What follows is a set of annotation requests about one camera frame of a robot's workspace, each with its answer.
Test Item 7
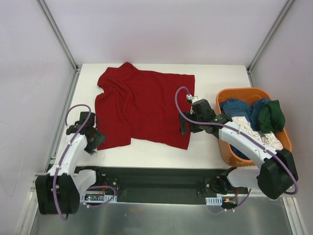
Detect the red t-shirt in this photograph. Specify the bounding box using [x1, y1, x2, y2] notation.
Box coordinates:
[95, 62, 195, 150]

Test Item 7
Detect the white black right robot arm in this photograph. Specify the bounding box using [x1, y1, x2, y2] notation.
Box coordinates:
[179, 94, 299, 199]

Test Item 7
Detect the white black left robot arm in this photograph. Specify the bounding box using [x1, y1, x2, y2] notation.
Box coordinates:
[35, 112, 105, 218]

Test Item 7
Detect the blue t-shirt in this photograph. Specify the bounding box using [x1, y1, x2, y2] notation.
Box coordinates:
[219, 97, 271, 161]

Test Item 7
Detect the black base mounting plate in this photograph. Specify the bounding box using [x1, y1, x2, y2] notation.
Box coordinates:
[86, 166, 225, 205]

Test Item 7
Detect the orange plastic laundry basket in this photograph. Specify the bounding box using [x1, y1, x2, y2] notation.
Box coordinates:
[215, 87, 292, 166]

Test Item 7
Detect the white t-shirt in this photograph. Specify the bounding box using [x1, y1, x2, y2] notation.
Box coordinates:
[232, 116, 283, 150]

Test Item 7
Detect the green t-shirt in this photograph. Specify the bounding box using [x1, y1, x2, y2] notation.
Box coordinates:
[258, 100, 286, 134]

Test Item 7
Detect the left white cable duct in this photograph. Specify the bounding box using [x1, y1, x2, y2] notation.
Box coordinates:
[80, 193, 117, 204]

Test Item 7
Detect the white cable duct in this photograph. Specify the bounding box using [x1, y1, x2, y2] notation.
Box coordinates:
[80, 193, 117, 204]
[205, 197, 223, 206]

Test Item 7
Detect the right white cable duct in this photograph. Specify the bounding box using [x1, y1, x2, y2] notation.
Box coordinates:
[205, 197, 223, 206]

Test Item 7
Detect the aluminium front rail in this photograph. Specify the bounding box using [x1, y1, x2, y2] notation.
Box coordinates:
[29, 171, 298, 196]

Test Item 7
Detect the left aluminium frame post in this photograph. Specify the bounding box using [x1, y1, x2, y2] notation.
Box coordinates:
[36, 0, 81, 71]

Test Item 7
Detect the aluminium frame post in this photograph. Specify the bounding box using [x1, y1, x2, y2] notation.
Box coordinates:
[36, 0, 81, 71]
[246, 0, 296, 74]

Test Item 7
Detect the right aluminium frame post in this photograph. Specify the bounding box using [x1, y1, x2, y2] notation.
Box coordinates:
[246, 0, 296, 74]

